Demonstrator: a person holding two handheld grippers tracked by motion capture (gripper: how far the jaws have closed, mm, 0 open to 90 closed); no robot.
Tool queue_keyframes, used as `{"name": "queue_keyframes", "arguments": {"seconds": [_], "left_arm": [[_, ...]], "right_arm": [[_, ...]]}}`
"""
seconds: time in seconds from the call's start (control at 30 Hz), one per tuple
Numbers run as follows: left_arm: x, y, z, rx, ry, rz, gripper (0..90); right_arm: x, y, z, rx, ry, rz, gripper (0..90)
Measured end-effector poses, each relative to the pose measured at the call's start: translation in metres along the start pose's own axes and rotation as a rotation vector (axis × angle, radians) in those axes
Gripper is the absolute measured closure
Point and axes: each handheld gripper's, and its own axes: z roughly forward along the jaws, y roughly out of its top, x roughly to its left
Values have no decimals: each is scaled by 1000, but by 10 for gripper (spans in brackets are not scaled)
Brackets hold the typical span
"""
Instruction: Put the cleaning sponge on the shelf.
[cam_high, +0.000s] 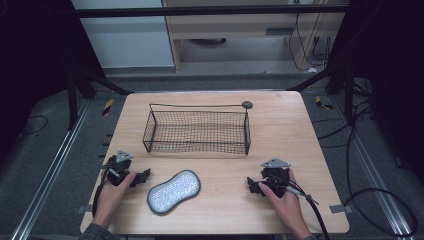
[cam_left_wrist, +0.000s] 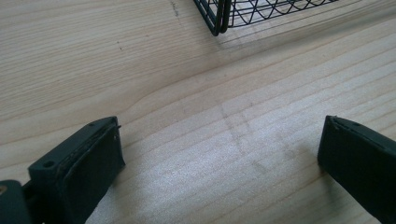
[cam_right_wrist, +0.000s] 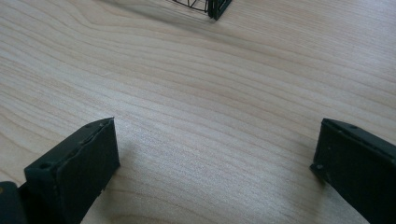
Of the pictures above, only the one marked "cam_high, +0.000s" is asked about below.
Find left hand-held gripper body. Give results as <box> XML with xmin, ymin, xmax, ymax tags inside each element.
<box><xmin>104</xmin><ymin>149</ymin><xmax>135</xmax><ymax>187</ymax></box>

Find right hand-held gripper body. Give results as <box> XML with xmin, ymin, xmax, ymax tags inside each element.
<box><xmin>259</xmin><ymin>157</ymin><xmax>292</xmax><ymax>198</ymax></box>

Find person's left hand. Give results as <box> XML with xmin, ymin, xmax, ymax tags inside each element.
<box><xmin>92</xmin><ymin>171</ymin><xmax>138</xmax><ymax>230</ymax></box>

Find person's right hand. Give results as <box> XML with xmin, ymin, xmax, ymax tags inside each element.
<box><xmin>258</xmin><ymin>168</ymin><xmax>313</xmax><ymax>240</ymax></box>

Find grey oval scrubbing pad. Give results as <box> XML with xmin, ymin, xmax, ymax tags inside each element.
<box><xmin>146</xmin><ymin>169</ymin><xmax>202</xmax><ymax>215</ymax></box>

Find yellow black striped tape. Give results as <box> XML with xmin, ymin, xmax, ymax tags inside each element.
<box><xmin>101</xmin><ymin>98</ymin><xmax>115</xmax><ymax>117</ymax></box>
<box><xmin>314</xmin><ymin>95</ymin><xmax>335</xmax><ymax>111</ymax></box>

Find black metal stand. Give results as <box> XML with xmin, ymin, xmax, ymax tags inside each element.
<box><xmin>65</xmin><ymin>64</ymin><xmax>135</xmax><ymax>132</ymax></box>
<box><xmin>286</xmin><ymin>61</ymin><xmax>373</xmax><ymax>123</ymax></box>

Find white cabinet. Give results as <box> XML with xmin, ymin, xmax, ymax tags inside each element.
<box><xmin>70</xmin><ymin>0</ymin><xmax>175</xmax><ymax>70</ymax></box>

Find black curtain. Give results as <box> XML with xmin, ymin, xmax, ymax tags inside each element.
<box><xmin>0</xmin><ymin>0</ymin><xmax>108</xmax><ymax>168</ymax></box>
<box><xmin>328</xmin><ymin>0</ymin><xmax>424</xmax><ymax>184</ymax></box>

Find black horizontal bar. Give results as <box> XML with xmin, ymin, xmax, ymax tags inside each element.
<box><xmin>73</xmin><ymin>4</ymin><xmax>350</xmax><ymax>18</ymax></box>

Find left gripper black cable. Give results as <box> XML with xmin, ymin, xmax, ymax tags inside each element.
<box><xmin>91</xmin><ymin>164</ymin><xmax>112</xmax><ymax>218</ymax></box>

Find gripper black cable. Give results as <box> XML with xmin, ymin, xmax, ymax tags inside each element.
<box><xmin>91</xmin><ymin>164</ymin><xmax>112</xmax><ymax>218</ymax></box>
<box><xmin>258</xmin><ymin>174</ymin><xmax>332</xmax><ymax>240</ymax></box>

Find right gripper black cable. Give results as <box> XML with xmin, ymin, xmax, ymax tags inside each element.
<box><xmin>258</xmin><ymin>174</ymin><xmax>332</xmax><ymax>240</ymax></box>

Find aluminium floor rail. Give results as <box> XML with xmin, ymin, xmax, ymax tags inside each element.
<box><xmin>9</xmin><ymin>98</ymin><xmax>93</xmax><ymax>240</ymax></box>
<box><xmin>329</xmin><ymin>94</ymin><xmax>416</xmax><ymax>240</ymax></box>

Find black wire mesh basket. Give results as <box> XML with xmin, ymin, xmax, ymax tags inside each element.
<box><xmin>142</xmin><ymin>100</ymin><xmax>255</xmax><ymax>156</ymax></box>

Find thin black floor cable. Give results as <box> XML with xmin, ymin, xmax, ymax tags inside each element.
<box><xmin>19</xmin><ymin>114</ymin><xmax>50</xmax><ymax>136</ymax></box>

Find black hanging cables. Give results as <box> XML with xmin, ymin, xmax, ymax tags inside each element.
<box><xmin>287</xmin><ymin>0</ymin><xmax>333</xmax><ymax>73</ymax></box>

